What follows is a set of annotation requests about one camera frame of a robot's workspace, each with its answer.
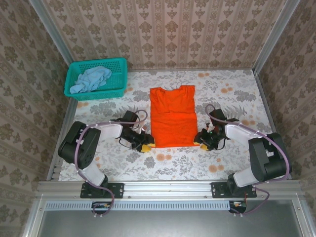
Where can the orange t-shirt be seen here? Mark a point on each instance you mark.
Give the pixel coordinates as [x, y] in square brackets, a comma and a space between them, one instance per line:
[172, 123]

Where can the teal plastic basket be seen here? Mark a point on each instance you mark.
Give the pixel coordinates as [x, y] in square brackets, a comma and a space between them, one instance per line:
[118, 65]

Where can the aluminium side rail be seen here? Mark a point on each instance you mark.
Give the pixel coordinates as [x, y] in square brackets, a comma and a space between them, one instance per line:
[269, 108]
[63, 123]

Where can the grey metal panel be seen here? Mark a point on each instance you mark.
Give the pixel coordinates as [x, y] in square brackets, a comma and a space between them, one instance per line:
[168, 224]

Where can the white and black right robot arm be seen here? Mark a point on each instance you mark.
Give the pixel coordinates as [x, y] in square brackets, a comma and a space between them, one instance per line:
[259, 158]

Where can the aluminium frame post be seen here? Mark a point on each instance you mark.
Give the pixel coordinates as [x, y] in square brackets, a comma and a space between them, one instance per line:
[53, 34]
[274, 37]

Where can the light blue t-shirt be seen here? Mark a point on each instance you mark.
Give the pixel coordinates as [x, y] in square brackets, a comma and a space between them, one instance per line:
[91, 79]

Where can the aluminium mounting rail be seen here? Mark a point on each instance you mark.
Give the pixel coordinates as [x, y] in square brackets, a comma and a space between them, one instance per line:
[168, 188]

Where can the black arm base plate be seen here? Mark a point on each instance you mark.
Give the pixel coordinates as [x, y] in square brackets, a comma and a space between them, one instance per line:
[117, 190]
[218, 190]

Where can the black connector box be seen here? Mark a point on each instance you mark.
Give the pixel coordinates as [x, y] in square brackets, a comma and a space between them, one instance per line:
[238, 206]

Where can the floral tablecloth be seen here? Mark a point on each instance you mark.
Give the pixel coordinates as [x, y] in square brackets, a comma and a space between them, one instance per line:
[172, 165]

